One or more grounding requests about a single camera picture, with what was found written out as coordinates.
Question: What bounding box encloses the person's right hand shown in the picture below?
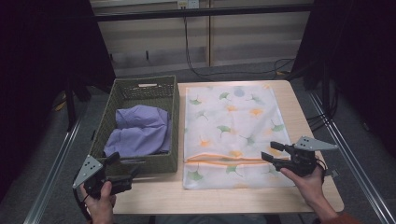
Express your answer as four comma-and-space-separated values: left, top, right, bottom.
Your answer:
279, 165, 327, 209

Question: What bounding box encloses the black metal stand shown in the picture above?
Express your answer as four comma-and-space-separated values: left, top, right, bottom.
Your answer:
63, 74, 79, 133

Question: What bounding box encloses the hand-held gripper cable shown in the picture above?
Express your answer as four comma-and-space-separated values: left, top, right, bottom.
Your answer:
315, 158, 329, 181
72, 186, 92, 221

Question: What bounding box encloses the dark curtain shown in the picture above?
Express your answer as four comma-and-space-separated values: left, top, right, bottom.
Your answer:
291, 0, 396, 151
0, 0, 117, 202

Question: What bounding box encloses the black wall cable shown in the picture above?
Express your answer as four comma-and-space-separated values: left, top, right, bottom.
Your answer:
182, 16, 296, 79

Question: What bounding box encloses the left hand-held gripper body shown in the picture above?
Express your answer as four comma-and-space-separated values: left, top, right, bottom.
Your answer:
73, 154, 134, 201

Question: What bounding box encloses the black horizontal bar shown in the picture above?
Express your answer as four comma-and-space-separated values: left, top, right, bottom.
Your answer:
92, 3, 314, 23

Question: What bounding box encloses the right hand-held gripper cable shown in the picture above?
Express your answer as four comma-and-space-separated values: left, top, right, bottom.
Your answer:
315, 158, 329, 181

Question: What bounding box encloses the green woven basket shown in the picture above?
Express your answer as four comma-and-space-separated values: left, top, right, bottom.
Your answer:
87, 75, 181, 175

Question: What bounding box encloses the white leaf-print laundry bag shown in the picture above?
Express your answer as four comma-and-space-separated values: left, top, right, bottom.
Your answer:
182, 85, 296, 190

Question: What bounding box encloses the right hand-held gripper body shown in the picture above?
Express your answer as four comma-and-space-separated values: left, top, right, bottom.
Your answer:
275, 135, 339, 177

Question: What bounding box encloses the white power outlet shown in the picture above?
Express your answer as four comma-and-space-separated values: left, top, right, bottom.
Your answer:
177, 0, 201, 10

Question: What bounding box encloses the bundle of black floor cables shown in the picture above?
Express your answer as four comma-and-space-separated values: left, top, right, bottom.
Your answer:
305, 89, 340, 133

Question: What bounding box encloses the person's left hand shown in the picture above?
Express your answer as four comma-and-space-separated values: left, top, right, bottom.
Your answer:
79, 180, 117, 224

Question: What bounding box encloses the metal floor rail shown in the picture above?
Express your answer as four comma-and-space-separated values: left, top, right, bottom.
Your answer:
22, 119, 84, 224
307, 91, 396, 224

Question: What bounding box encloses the left hand-held gripper cable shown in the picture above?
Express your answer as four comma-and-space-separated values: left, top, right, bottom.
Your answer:
72, 186, 92, 221

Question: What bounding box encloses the purple cloth garment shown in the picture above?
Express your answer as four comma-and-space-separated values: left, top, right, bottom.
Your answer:
103, 104, 173, 159

